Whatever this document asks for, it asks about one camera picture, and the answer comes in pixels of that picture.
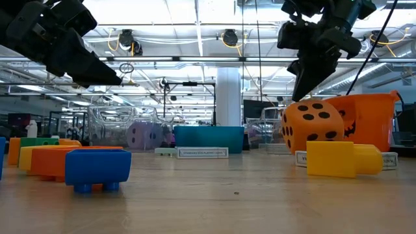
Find blue two-stud block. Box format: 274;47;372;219
0;136;7;181

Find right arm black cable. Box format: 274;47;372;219
344;0;398;96

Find clear plastic container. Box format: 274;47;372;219
86;104;176;152
245;106;289;154

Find mint flat brick plate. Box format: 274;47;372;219
154;147;178;156

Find black monitor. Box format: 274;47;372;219
242;99;280;126

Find yellow single-stud block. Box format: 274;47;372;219
306;140;384;179

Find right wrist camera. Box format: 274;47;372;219
277;19;306;50

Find orange long brick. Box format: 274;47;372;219
30;146;125;192

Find black background rack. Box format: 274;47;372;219
47;110;88;138

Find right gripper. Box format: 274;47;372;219
287;22;362;102

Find blue-patterned playing card deck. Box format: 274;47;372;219
175;146;229;160

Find purple foam dice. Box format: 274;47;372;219
125;121;165;151

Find small green square brick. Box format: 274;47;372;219
19;136;60;148

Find yellow long brick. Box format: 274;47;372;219
18;144;81;172

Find orange pumpkin bucket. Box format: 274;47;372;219
324;90;404;153

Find white pillar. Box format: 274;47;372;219
216;66;243;127

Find orange foam dice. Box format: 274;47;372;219
281;99;345;154

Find grey-backed playing card deck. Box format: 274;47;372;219
294;149;399;171

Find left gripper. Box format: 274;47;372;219
6;1;123;87

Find white bottle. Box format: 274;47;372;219
25;119;38;138

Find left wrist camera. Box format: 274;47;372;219
53;0;98;37

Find teal plastic bin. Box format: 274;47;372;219
173;125;245;154

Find dark blue brick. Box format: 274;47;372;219
64;148;133;194

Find dark background monitor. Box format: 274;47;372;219
8;112;32;128

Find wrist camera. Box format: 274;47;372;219
277;19;306;50
53;0;98;37

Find black gantry frame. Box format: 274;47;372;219
162;81;217;127

